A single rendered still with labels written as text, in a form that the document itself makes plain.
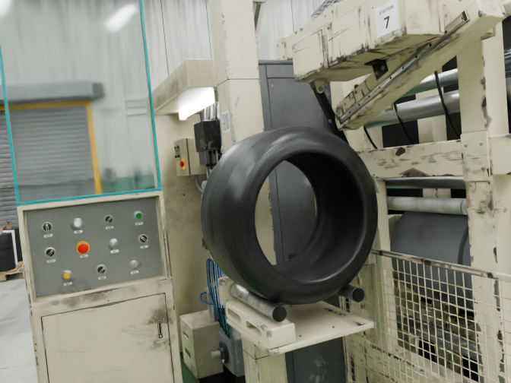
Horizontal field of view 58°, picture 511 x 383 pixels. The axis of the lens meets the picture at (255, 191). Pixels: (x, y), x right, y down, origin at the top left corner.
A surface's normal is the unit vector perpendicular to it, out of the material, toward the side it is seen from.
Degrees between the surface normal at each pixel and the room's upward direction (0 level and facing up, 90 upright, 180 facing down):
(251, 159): 57
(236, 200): 77
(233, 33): 90
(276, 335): 90
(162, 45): 90
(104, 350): 90
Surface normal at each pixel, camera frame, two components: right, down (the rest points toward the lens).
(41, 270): 0.40, 0.01
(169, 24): 0.19, 0.04
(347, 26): -0.91, 0.11
